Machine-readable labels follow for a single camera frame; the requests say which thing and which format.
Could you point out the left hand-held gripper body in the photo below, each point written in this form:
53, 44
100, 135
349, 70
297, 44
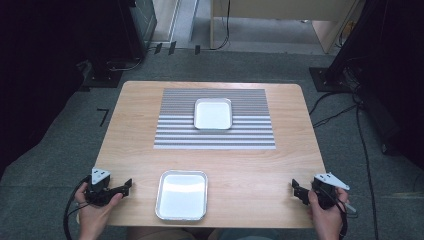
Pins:
98, 191

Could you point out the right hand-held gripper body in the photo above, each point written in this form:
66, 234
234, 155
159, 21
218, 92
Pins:
325, 196

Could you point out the silver metal tray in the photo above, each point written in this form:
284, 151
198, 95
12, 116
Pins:
213, 114
181, 196

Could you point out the person's right hand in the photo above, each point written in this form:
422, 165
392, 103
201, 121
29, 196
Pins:
328, 220

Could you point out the person's left hand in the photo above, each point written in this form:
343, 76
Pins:
91, 216

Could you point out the grey striped placemat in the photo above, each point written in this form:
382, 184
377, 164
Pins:
253, 133

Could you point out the black stand base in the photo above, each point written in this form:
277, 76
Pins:
325, 80
103, 77

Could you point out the dark curtain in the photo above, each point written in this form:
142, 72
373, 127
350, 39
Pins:
396, 76
33, 83

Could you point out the black tape strip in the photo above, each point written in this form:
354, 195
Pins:
172, 47
158, 48

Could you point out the glass cabinet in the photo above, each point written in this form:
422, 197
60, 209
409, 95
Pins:
143, 21

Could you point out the light wooden desk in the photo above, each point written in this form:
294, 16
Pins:
283, 13

